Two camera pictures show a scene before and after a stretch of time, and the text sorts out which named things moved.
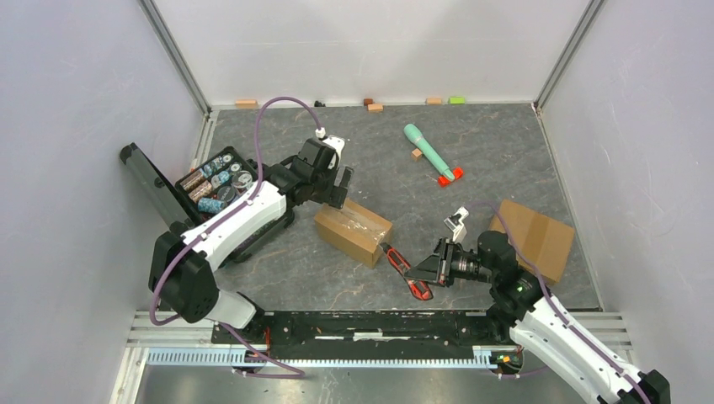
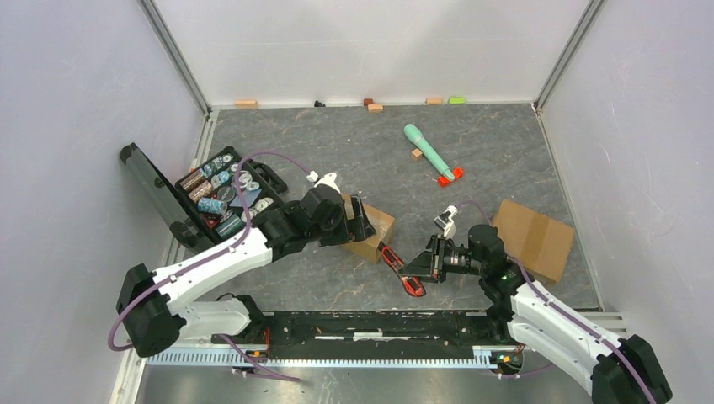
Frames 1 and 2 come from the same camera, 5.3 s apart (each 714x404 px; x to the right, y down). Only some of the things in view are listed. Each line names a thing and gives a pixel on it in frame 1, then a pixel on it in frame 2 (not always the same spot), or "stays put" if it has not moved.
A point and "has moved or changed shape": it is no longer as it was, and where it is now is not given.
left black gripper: [334, 194] -> [357, 228]
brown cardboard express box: [354, 231] stays put
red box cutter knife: [419, 289] has moved or changed shape
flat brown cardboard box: [544, 241] stays put
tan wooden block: [375, 108] stays put
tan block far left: [246, 103] stays put
